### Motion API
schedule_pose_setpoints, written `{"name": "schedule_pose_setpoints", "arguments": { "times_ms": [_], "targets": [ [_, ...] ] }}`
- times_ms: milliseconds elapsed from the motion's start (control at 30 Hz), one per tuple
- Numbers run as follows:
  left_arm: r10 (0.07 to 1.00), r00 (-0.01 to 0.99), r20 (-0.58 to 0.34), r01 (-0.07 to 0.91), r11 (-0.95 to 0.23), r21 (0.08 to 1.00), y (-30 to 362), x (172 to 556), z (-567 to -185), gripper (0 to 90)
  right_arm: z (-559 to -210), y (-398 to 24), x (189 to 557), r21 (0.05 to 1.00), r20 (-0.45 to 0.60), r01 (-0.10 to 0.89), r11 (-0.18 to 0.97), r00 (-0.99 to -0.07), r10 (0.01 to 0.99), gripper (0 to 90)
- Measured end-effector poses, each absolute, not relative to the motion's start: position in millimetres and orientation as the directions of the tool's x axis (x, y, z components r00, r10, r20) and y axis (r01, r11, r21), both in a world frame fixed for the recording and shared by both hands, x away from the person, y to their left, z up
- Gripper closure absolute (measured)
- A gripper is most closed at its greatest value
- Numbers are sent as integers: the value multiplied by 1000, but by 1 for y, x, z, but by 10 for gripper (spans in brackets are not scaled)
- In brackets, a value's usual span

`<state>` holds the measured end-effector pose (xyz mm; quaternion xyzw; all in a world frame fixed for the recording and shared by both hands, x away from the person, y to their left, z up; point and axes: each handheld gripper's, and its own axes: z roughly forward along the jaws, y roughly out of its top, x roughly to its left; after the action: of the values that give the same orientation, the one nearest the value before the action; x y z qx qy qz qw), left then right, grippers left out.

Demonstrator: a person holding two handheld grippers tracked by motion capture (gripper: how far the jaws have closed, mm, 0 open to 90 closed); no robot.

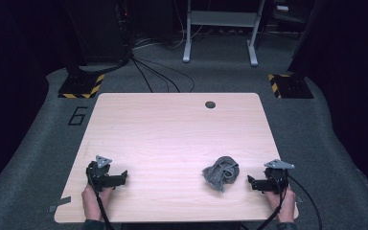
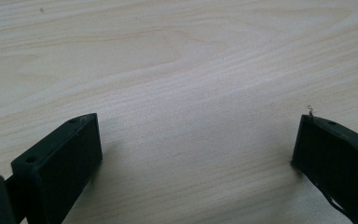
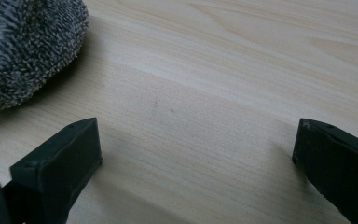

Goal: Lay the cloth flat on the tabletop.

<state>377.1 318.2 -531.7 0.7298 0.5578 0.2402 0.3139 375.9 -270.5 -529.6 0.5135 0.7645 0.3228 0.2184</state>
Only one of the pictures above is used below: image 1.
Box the black stand pole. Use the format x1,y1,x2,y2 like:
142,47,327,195
60,0,85,78
287,0,319,76

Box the white floor cables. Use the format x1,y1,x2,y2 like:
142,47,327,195
132,0,205,51

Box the dark box with white label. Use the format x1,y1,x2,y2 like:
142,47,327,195
271,0,303,24

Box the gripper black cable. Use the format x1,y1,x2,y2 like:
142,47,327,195
256,173,289,230
86,164,115,230

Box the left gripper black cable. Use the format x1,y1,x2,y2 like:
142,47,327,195
86,164,115,230

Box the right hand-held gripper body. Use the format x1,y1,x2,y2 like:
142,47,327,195
260,158,296,195

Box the black equipment cabinet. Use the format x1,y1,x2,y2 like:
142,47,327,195
64,0,132,65

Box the black floor cable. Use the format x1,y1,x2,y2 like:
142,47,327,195
287,174,323,230
129,57,154,94
131,57,182,94
133,57,196,94

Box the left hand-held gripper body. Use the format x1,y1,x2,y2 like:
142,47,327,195
85,154,122,193

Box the person's right hand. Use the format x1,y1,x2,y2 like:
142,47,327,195
264,186,297,224

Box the grey towel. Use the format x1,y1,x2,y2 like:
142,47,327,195
201,155,241,194

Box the white metal stand frame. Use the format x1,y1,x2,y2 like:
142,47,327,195
182,0,266,68

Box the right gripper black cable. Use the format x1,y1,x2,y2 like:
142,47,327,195
256,173,289,230

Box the dark curtain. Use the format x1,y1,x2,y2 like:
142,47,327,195
300,0,368,212
0,0,65,202

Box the black yellow striped stand base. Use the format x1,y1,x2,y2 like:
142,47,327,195
266,73,315,100
57,73,105,100

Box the person's left hand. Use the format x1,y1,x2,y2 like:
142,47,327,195
80,184,115,222

